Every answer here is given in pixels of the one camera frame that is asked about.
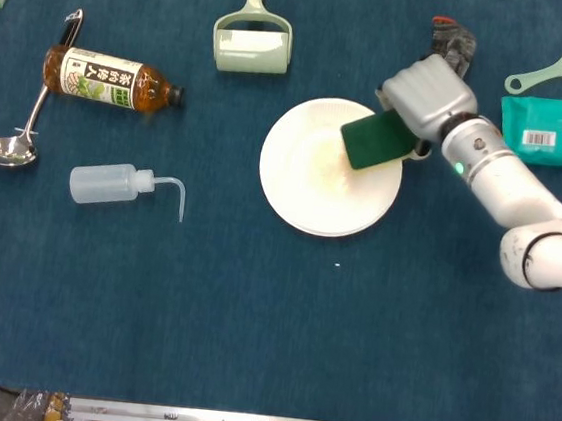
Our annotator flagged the teal wet wipes pack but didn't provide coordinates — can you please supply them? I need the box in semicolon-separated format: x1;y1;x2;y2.
494;92;562;168

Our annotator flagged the translucent plastic squeeze wash bottle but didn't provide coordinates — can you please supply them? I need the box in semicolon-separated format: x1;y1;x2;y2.
66;156;190;224

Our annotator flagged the amber tea bottle green label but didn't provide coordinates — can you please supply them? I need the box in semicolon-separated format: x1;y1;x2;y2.
39;43;190;117

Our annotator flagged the pale green white brush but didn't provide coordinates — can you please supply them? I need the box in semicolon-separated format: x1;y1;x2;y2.
503;35;562;99

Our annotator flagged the grey crumpled cloth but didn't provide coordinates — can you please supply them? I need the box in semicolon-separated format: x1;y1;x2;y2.
424;15;482;81

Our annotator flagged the green yellow sponge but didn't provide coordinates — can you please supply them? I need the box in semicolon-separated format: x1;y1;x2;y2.
336;104;422;176

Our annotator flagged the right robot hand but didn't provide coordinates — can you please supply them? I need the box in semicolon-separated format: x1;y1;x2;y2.
368;47;484;168

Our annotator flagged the crinkled clear plastic bag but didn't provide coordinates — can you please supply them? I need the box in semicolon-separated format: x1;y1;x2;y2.
2;385;75;421

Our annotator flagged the white round plate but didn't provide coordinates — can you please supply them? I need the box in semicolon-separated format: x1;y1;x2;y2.
252;89;411;245

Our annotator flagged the pale green lint roller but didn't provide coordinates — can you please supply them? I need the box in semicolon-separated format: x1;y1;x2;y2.
208;0;298;80

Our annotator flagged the stainless steel ladle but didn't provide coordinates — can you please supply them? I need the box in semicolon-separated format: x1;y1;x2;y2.
0;0;85;174

